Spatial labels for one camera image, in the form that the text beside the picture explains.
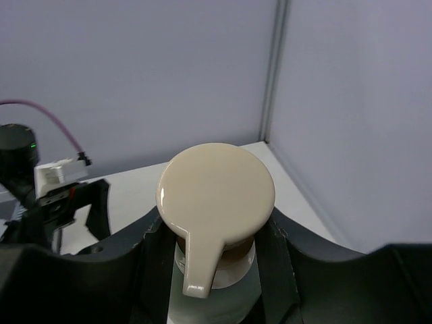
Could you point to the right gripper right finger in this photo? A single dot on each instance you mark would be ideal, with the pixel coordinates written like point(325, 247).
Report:
point(307, 279)

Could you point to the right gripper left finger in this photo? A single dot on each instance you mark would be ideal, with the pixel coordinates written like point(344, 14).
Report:
point(125, 278)

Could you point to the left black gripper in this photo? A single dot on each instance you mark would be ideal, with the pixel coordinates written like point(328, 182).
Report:
point(41, 220)

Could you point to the green bottle beige cap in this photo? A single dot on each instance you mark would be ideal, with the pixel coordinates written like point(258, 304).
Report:
point(214, 197)

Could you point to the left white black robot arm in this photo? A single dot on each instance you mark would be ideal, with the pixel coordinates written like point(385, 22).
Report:
point(19, 155)

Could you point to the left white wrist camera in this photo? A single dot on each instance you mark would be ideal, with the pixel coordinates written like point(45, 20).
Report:
point(57, 174)

